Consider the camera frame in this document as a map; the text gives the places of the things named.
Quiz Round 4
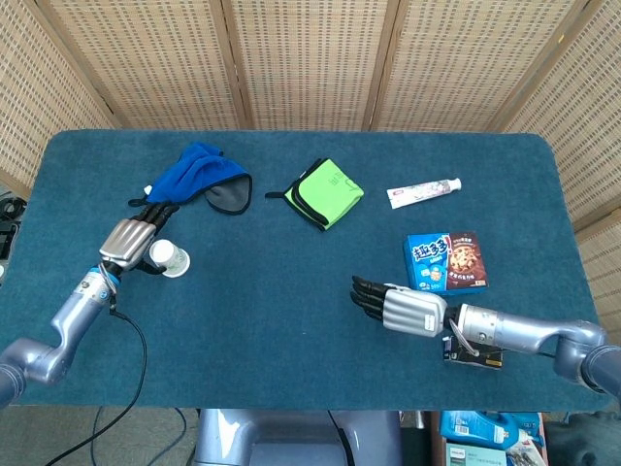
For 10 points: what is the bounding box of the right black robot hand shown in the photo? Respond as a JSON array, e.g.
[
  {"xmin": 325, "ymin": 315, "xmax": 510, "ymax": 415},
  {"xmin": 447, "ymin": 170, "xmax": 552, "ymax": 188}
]
[{"xmin": 349, "ymin": 275, "xmax": 448, "ymax": 337}]

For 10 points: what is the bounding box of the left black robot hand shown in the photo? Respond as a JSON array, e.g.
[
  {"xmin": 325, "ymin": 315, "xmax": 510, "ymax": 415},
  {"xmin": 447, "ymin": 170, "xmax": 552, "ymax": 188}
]
[{"xmin": 98, "ymin": 202, "xmax": 181, "ymax": 278}]

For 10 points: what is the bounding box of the white floral paper cup stack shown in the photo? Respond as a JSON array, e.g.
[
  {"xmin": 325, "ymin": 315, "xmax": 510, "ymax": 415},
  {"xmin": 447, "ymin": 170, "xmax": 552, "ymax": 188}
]
[{"xmin": 148, "ymin": 239, "xmax": 190, "ymax": 279}]

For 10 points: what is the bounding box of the blue chocolate cookie box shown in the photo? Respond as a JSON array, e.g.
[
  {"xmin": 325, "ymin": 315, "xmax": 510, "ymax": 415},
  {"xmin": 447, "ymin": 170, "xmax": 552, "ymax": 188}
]
[{"xmin": 403, "ymin": 230, "xmax": 490, "ymax": 295}]

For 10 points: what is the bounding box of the blue and grey cloth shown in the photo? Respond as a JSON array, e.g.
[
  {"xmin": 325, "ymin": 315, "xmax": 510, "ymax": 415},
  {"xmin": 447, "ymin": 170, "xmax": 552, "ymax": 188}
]
[{"xmin": 128, "ymin": 141, "xmax": 254, "ymax": 215}]

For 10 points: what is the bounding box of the white toothpaste tube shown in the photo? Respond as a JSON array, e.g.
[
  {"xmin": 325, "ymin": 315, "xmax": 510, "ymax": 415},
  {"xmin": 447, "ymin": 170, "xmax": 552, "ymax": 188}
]
[{"xmin": 386, "ymin": 177, "xmax": 463, "ymax": 211}]

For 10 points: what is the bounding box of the black equipment pile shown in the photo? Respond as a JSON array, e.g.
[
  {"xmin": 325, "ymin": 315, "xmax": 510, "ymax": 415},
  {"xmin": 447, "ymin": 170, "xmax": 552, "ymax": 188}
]
[{"xmin": 0, "ymin": 193, "xmax": 25, "ymax": 261}]

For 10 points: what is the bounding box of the blue detergent bottle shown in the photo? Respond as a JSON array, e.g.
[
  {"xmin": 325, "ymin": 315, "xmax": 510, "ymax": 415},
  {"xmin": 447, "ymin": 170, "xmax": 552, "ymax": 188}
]
[{"xmin": 439, "ymin": 411, "xmax": 542, "ymax": 450}]

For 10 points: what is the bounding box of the teal carpet table cover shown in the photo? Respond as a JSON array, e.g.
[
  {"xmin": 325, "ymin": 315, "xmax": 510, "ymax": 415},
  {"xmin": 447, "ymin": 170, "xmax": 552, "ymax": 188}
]
[{"xmin": 0, "ymin": 129, "xmax": 613, "ymax": 414}]

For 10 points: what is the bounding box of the green microfibre cloth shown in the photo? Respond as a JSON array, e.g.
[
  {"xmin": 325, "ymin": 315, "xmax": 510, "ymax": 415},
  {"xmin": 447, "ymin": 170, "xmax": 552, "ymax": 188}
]
[{"xmin": 264, "ymin": 157, "xmax": 365, "ymax": 232}]

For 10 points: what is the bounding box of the teal Philips box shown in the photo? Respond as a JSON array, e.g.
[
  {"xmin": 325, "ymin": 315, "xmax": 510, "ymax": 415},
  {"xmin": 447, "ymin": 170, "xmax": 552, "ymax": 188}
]
[{"xmin": 444, "ymin": 441, "xmax": 508, "ymax": 466}]

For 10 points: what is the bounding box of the silver robot torso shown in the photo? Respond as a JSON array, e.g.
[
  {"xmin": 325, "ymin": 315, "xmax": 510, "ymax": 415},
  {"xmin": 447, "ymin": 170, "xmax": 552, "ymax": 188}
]
[{"xmin": 193, "ymin": 409, "xmax": 403, "ymax": 466}]

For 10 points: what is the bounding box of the woven wicker folding screen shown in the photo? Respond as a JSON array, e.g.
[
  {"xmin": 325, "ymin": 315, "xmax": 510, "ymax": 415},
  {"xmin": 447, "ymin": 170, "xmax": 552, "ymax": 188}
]
[{"xmin": 0, "ymin": 0, "xmax": 621, "ymax": 341}]

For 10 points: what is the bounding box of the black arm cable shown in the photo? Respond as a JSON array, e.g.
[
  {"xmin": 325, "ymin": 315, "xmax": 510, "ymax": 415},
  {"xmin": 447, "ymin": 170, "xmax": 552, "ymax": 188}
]
[{"xmin": 46, "ymin": 305, "xmax": 148, "ymax": 466}]

